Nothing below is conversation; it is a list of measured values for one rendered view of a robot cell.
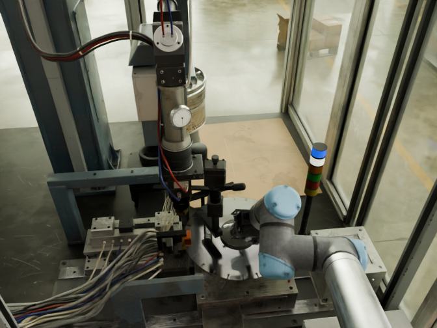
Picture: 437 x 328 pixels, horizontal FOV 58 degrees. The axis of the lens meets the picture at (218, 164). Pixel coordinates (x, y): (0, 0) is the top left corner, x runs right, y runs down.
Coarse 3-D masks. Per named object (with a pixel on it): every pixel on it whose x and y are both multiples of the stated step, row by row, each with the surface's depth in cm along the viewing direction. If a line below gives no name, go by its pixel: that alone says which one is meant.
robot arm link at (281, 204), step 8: (272, 192) 83; (280, 192) 83; (288, 192) 84; (296, 192) 84; (264, 200) 85; (272, 200) 82; (280, 200) 82; (288, 200) 83; (296, 200) 83; (256, 208) 90; (264, 208) 85; (272, 208) 82; (280, 208) 82; (288, 208) 82; (296, 208) 83; (256, 216) 91; (264, 216) 85; (272, 216) 83; (280, 216) 82; (288, 216) 82
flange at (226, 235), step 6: (228, 222) 123; (222, 228) 120; (228, 228) 120; (222, 234) 119; (228, 234) 118; (222, 240) 117; (228, 240) 117; (234, 240) 117; (240, 240) 117; (234, 246) 115; (240, 246) 115; (246, 246) 116
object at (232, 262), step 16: (224, 208) 129; (240, 208) 129; (192, 224) 123; (192, 240) 118; (208, 240) 118; (208, 256) 113; (224, 256) 113; (240, 256) 113; (256, 256) 113; (208, 272) 109; (224, 272) 109; (240, 272) 109; (256, 272) 109
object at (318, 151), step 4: (316, 144) 121; (320, 144) 121; (324, 144) 121; (312, 148) 121; (316, 148) 120; (320, 148) 120; (324, 148) 120; (312, 152) 121; (316, 152) 120; (320, 152) 119; (324, 152) 120; (316, 156) 120; (320, 156) 120; (324, 156) 121
